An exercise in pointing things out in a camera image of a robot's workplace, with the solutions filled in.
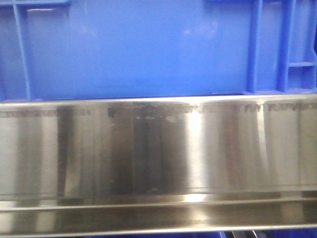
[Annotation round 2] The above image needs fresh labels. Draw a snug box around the light blue plastic crate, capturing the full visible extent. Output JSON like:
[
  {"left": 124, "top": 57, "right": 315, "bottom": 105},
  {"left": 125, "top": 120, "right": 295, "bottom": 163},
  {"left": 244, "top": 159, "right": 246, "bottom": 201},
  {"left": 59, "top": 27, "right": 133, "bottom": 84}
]
[{"left": 0, "top": 0, "right": 317, "bottom": 101}]

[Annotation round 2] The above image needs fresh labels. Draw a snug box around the stainless steel shelf front rail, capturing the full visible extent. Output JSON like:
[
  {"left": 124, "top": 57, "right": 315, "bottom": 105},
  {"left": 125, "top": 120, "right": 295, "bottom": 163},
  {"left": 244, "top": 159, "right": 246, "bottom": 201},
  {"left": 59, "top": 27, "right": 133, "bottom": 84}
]
[{"left": 0, "top": 94, "right": 317, "bottom": 238}]

